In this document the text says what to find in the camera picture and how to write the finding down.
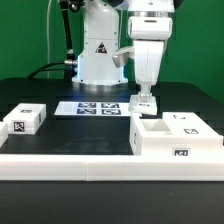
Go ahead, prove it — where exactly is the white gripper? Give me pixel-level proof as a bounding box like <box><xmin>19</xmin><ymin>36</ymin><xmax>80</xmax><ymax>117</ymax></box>
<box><xmin>128</xmin><ymin>16</ymin><xmax>173</xmax><ymax>100</ymax></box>

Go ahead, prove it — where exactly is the white cabinet door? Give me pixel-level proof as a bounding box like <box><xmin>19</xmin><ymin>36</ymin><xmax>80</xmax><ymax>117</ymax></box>
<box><xmin>128</xmin><ymin>95</ymin><xmax>157</xmax><ymax>115</ymax></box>
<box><xmin>162</xmin><ymin>112</ymin><xmax>223</xmax><ymax>139</ymax></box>

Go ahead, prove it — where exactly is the white cabinet body box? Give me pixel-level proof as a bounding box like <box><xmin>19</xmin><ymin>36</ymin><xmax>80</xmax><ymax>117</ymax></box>
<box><xmin>129</xmin><ymin>113</ymin><xmax>223</xmax><ymax>157</ymax></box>

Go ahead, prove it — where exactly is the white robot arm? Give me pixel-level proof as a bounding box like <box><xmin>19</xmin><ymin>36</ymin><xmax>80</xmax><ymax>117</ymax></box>
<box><xmin>73</xmin><ymin>0</ymin><xmax>184</xmax><ymax>101</ymax></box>

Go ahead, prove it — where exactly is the white cabinet top block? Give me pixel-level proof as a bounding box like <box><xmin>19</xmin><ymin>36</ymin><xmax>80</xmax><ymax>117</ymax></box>
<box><xmin>3</xmin><ymin>103</ymin><xmax>46</xmax><ymax>135</ymax></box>

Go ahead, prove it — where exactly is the white base marker plate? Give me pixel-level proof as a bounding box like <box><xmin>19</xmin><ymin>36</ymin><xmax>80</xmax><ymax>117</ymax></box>
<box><xmin>55</xmin><ymin>101</ymin><xmax>130</xmax><ymax>117</ymax></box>

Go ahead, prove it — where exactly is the white U-shaped fence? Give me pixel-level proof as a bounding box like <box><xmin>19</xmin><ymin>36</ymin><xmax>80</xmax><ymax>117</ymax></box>
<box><xmin>0</xmin><ymin>121</ymin><xmax>224</xmax><ymax>182</ymax></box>

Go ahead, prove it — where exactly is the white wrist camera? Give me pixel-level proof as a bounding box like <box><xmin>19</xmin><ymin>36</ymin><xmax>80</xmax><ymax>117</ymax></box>
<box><xmin>112</xmin><ymin>46</ymin><xmax>134</xmax><ymax>68</ymax></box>

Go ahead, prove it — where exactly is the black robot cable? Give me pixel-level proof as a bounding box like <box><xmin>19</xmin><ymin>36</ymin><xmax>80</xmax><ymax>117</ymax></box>
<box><xmin>27</xmin><ymin>0</ymin><xmax>85</xmax><ymax>80</ymax></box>

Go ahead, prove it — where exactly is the grey thin cable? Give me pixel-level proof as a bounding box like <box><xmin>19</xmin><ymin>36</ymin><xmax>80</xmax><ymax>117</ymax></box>
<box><xmin>45</xmin><ymin>0</ymin><xmax>54</xmax><ymax>80</ymax></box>

